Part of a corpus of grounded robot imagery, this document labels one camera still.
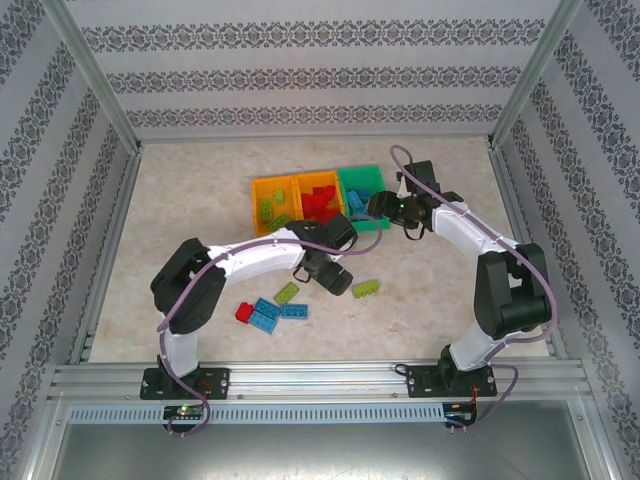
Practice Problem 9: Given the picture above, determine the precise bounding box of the green plastic bin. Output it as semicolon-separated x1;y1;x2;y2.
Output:
337;164;394;234

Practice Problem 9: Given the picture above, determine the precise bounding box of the orange plastic bin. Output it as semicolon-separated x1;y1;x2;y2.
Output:
251;174;301;239
294;170;346;226

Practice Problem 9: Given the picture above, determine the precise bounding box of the small circuit board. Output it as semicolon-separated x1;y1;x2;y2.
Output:
446;402;479;426
164;405;207;420

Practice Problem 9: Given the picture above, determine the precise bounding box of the grey metal shelf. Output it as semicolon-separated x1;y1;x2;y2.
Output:
49;399;609;480

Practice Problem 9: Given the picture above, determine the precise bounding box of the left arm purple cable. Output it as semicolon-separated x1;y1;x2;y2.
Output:
157;213;384;437

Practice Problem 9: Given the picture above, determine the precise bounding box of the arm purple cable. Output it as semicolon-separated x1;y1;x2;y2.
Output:
157;213;384;437
389;144;557;436

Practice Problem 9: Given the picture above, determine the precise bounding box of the aluminium side rail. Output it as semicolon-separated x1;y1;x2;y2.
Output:
67;147;144;364
487;144;569;359

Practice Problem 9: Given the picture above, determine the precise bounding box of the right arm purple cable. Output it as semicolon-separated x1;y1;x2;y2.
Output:
389;144;557;436

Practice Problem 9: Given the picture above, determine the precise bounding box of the long aluminium mounting rail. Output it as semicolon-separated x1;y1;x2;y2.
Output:
47;360;596;401

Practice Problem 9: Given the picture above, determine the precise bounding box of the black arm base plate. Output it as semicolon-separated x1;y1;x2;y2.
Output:
139;367;231;400
405;363;499;399

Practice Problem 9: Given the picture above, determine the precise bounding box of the aluminium frame post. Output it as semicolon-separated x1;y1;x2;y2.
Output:
487;0;584;149
42;0;144;151

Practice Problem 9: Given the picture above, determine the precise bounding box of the slotted grey cable duct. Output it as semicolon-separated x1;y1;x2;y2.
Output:
67;403;446;425

